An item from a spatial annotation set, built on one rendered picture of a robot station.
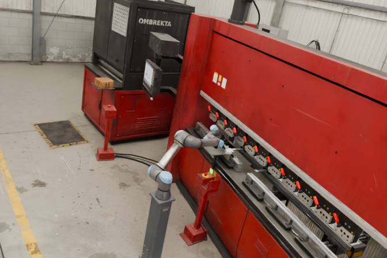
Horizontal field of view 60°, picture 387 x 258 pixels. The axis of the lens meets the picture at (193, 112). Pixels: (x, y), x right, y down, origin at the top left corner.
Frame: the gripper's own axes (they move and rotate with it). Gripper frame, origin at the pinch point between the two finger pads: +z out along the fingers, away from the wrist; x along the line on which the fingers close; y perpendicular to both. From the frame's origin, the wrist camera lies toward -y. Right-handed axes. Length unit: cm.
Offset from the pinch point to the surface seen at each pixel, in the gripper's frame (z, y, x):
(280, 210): 8, -1, -97
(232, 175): 6.9, -12.2, -31.2
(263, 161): -14, 16, -61
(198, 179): -0.3, -42.2, -13.7
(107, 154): 12, -125, 157
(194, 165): 30, -35, 42
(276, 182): 25, 19, -58
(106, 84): -63, -68, 192
